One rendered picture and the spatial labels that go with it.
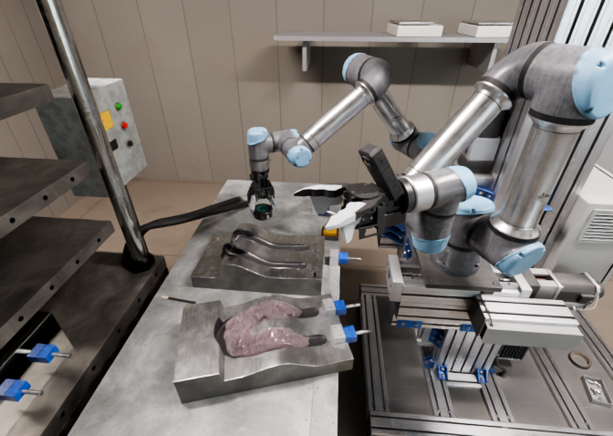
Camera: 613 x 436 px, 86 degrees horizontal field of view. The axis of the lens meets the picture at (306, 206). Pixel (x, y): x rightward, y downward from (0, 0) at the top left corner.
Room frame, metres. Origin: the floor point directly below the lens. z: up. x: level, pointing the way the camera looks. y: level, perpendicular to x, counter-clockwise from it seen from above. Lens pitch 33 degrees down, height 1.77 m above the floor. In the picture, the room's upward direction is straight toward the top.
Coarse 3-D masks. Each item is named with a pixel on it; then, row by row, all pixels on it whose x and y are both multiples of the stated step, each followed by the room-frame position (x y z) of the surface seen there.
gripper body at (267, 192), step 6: (258, 174) 1.10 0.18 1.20; (264, 174) 1.13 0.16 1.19; (258, 180) 1.10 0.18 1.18; (264, 180) 1.10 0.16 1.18; (252, 186) 1.16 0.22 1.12; (258, 186) 1.11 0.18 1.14; (264, 186) 1.10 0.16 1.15; (270, 186) 1.12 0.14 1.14; (258, 192) 1.11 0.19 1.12; (264, 192) 1.11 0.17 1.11; (270, 192) 1.11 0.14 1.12; (258, 198) 1.09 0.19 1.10; (264, 198) 1.10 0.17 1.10; (270, 198) 1.11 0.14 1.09
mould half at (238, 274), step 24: (216, 240) 1.14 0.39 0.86; (240, 240) 1.04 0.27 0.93; (288, 240) 1.11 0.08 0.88; (312, 240) 1.10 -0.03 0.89; (216, 264) 0.99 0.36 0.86; (240, 264) 0.91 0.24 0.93; (216, 288) 0.91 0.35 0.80; (240, 288) 0.90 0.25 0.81; (264, 288) 0.89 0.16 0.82; (288, 288) 0.88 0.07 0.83; (312, 288) 0.87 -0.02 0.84
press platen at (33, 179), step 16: (0, 160) 1.03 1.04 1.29; (16, 160) 1.03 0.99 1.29; (32, 160) 1.03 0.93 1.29; (48, 160) 1.03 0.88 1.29; (64, 160) 1.03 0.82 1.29; (0, 176) 0.91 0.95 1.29; (16, 176) 0.91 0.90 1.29; (32, 176) 0.91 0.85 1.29; (48, 176) 0.91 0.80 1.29; (64, 176) 0.92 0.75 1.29; (80, 176) 0.98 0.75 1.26; (0, 192) 0.81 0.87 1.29; (16, 192) 0.81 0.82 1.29; (32, 192) 0.81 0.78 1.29; (48, 192) 0.84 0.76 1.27; (64, 192) 0.89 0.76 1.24; (0, 208) 0.73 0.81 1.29; (16, 208) 0.74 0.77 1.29; (32, 208) 0.78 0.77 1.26; (0, 224) 0.68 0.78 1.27; (16, 224) 0.72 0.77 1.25
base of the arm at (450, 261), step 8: (448, 248) 0.77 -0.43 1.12; (456, 248) 0.76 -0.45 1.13; (464, 248) 0.75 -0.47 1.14; (432, 256) 0.80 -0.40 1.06; (440, 256) 0.78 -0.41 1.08; (448, 256) 0.77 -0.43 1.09; (456, 256) 0.75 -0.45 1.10; (464, 256) 0.75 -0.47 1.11; (472, 256) 0.75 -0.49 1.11; (480, 256) 0.77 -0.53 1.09; (432, 264) 0.79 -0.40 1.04; (440, 264) 0.77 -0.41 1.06; (448, 264) 0.76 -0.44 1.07; (456, 264) 0.74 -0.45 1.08; (464, 264) 0.74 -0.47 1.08; (472, 264) 0.74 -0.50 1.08; (480, 264) 0.76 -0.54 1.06; (448, 272) 0.75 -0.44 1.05; (456, 272) 0.74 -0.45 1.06; (464, 272) 0.73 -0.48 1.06; (472, 272) 0.74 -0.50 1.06
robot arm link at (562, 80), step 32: (544, 64) 0.70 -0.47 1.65; (576, 64) 0.64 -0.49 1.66; (608, 64) 0.61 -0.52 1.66; (544, 96) 0.67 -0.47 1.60; (576, 96) 0.62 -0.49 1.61; (608, 96) 0.62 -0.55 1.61; (544, 128) 0.66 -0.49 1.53; (576, 128) 0.62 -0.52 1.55; (544, 160) 0.64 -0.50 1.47; (512, 192) 0.67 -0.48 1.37; (544, 192) 0.64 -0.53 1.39; (480, 224) 0.72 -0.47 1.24; (512, 224) 0.65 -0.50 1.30; (512, 256) 0.61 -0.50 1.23
